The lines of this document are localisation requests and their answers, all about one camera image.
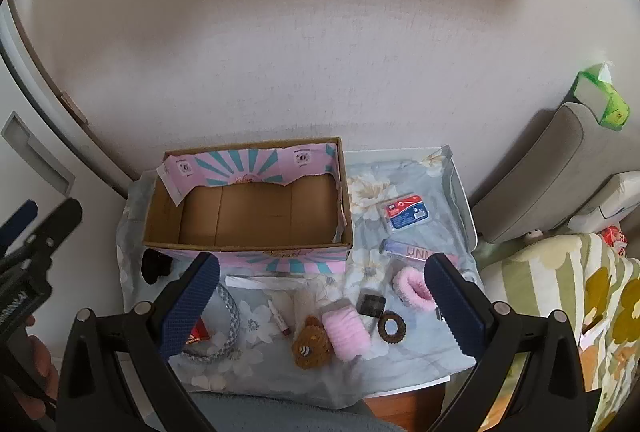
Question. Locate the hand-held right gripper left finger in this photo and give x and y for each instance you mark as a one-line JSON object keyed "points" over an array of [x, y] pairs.
{"points": [[190, 304]]}

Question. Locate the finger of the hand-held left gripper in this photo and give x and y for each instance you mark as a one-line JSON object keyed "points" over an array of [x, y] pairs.
{"points": [[62, 219], [20, 217]]}

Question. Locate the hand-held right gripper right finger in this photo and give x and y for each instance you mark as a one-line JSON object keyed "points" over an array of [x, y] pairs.
{"points": [[455, 307]]}

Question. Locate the red snack packet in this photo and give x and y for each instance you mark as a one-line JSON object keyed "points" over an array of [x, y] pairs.
{"points": [[200, 334]]}

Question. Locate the clear glitter hair band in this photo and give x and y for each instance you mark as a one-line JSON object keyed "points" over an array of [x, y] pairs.
{"points": [[231, 312]]}

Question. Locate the pink fluffy scrunchie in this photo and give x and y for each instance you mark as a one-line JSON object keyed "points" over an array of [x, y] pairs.
{"points": [[412, 287], [345, 329]]}

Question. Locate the black hair claw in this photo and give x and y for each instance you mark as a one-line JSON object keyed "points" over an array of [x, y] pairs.
{"points": [[152, 264]]}

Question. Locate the white packet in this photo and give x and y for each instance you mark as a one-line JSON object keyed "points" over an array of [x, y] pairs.
{"points": [[265, 282]]}

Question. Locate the small black jar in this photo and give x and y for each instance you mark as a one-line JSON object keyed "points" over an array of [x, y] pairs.
{"points": [[372, 304]]}

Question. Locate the red white lip balm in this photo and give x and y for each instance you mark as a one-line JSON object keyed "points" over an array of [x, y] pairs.
{"points": [[280, 318]]}

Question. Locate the pink teal printed cardboard box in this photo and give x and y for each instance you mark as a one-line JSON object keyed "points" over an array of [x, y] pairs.
{"points": [[260, 217]]}

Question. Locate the brown bear plush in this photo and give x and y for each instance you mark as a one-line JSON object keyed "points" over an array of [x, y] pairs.
{"points": [[312, 344]]}

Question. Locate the person's left hand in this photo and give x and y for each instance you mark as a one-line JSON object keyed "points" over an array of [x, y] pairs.
{"points": [[42, 357]]}

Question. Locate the purple pink flat packet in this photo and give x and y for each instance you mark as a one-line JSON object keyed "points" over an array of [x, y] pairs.
{"points": [[410, 249]]}

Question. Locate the floral striped pillow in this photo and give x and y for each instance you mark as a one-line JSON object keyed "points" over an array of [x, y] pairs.
{"points": [[550, 292]]}

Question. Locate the small white table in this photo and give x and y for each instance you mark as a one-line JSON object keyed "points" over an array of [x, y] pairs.
{"points": [[462, 204]]}

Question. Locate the small doll head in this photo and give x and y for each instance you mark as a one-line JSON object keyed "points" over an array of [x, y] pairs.
{"points": [[532, 234]]}

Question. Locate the blue red plastic packet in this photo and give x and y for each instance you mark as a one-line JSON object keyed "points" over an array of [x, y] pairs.
{"points": [[405, 212]]}

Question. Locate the brown wooden furniture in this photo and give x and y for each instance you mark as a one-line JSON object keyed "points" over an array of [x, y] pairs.
{"points": [[415, 407]]}

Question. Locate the white sliding door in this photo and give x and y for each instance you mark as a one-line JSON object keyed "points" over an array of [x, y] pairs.
{"points": [[30, 87]]}

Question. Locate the grey clothing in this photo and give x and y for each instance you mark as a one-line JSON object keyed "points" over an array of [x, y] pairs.
{"points": [[280, 414]]}

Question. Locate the grey sofa cushion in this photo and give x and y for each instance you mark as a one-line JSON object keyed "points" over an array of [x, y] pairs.
{"points": [[545, 172]]}

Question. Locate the red patterned packet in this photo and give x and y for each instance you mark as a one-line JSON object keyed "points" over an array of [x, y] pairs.
{"points": [[614, 237]]}

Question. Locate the white pillow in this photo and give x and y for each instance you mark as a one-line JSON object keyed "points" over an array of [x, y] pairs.
{"points": [[607, 199]]}

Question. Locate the green tissue packet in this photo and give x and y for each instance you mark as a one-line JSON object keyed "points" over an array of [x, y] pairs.
{"points": [[602, 100]]}

